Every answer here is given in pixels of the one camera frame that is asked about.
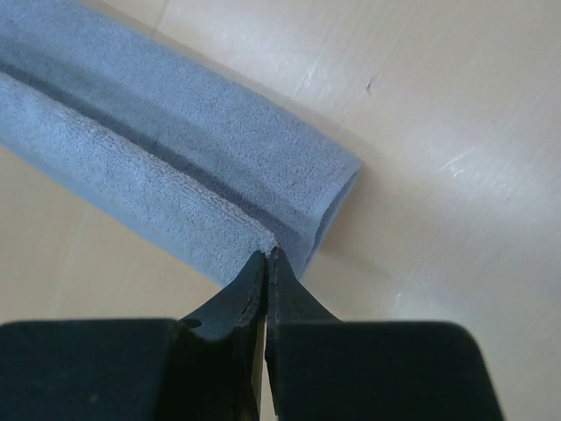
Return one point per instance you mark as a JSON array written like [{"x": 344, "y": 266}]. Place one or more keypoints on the light grey cloth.
[{"x": 202, "y": 166}]

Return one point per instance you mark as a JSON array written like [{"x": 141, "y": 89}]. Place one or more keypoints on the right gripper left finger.
[{"x": 200, "y": 367}]

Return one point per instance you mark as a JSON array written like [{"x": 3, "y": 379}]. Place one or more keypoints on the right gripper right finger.
[{"x": 322, "y": 368}]

